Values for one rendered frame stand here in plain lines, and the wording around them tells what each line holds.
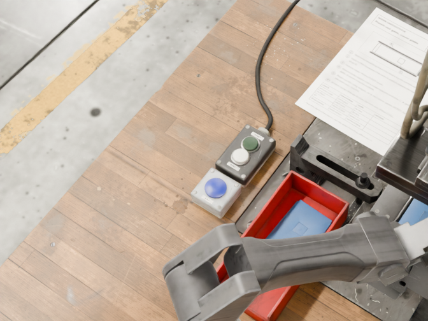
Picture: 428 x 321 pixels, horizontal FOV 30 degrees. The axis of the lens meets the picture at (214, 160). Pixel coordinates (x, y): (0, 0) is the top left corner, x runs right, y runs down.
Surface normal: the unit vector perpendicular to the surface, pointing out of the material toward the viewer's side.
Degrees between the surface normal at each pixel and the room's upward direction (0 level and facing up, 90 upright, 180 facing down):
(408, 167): 0
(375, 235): 26
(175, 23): 0
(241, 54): 0
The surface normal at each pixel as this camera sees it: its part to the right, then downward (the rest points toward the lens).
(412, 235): -0.40, -0.36
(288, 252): 0.36, -0.59
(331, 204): -0.58, 0.72
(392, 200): -0.06, -0.50
